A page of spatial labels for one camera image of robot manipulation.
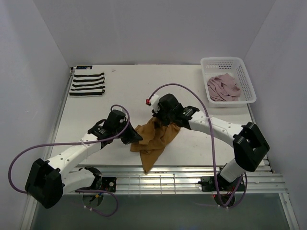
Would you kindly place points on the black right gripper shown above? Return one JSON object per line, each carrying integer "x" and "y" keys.
{"x": 158, "y": 114}

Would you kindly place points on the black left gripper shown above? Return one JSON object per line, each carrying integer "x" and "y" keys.
{"x": 133, "y": 135}

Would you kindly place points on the tan tank top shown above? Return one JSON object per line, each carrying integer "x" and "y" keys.
{"x": 155, "y": 138}

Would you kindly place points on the black white striped tank top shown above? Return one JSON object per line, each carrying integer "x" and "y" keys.
{"x": 88, "y": 85}

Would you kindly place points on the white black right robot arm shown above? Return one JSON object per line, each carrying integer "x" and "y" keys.
{"x": 247, "y": 141}

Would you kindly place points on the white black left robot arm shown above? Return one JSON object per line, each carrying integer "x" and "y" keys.
{"x": 49, "y": 180}

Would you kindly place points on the mauve tank top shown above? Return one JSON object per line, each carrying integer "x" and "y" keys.
{"x": 223, "y": 88}

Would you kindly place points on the white plastic perforated basket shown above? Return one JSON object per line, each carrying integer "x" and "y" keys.
{"x": 234, "y": 66}

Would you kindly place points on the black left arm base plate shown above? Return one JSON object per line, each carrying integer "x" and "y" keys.
{"x": 107, "y": 184}

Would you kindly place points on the aluminium rail frame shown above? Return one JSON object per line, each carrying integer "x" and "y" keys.
{"x": 170, "y": 198}

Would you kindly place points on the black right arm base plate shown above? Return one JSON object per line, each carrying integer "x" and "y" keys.
{"x": 208, "y": 184}

